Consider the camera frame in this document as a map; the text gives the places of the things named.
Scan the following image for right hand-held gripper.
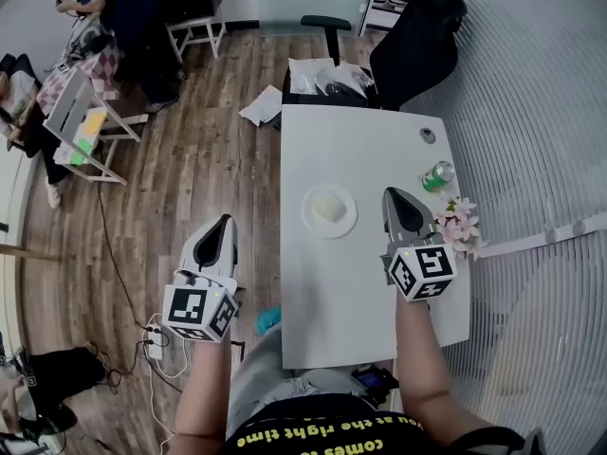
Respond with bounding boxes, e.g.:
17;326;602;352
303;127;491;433
380;186;459;303

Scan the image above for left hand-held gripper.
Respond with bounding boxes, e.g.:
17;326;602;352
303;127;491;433
160;214;242;344

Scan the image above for person's left forearm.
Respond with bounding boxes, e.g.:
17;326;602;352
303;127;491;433
172;337;234;450

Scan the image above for person's right forearm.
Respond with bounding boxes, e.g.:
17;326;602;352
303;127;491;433
395;296;486;446

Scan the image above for white square table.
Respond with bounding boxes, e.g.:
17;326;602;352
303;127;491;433
279;103;472;371

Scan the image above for pink flower bouquet in pot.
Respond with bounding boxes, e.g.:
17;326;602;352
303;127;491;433
432;195;489;262

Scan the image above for green drink can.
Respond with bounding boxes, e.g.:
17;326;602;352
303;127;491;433
421;159;457;194

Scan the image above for white round plate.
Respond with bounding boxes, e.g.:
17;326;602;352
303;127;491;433
300;182;359;241

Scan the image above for teal cloth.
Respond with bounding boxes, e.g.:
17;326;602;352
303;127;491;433
255;304;283;338

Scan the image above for white power strip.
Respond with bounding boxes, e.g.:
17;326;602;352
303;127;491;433
143;321;165;362

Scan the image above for person's light jeans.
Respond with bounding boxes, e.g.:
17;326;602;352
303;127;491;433
226;324;381;441

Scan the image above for black waist device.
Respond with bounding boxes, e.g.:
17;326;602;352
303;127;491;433
350;364;399;410

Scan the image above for clear plastic bag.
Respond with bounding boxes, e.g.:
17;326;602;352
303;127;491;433
314;63;377;100

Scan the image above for white paper on floor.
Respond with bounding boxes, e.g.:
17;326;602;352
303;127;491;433
237;83;285;128

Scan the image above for green paper sheet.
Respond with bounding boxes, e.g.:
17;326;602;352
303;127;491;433
70;136;93;166

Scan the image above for yellow paper sheet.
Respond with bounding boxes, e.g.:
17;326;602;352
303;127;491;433
82;111;108;137

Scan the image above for light wooden table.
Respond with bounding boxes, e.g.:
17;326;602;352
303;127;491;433
0;241;61;263

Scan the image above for white plastic bag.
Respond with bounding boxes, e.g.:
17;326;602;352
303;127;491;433
287;56;336;96

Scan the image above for black mesh office chair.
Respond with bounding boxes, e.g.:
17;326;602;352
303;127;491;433
281;0;469;112

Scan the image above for person's black printed shirt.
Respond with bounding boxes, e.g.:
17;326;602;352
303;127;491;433
222;392;547;455

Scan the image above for checkered cloth table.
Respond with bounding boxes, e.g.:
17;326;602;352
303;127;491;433
34;15;122;118

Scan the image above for white stool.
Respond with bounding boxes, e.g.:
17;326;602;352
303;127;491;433
165;15;229;64

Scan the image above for black floor cable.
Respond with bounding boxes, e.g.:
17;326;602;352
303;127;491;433
96;182;154;332

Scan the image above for white floor cable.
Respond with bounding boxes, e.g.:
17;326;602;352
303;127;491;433
148;312;192;455

